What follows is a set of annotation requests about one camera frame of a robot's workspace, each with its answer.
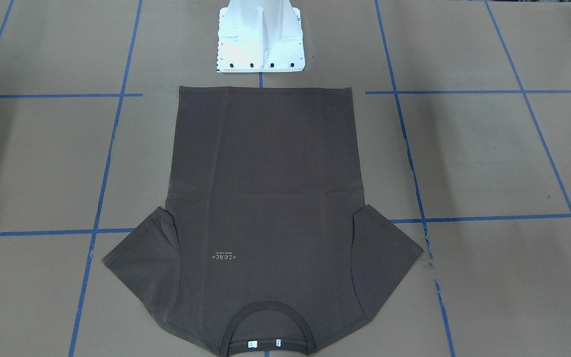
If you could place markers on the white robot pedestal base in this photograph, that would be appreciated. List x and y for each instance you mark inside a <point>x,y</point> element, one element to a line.
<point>260,36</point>

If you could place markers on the dark brown t-shirt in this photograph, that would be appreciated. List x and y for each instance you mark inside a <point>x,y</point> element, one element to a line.
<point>265,241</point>

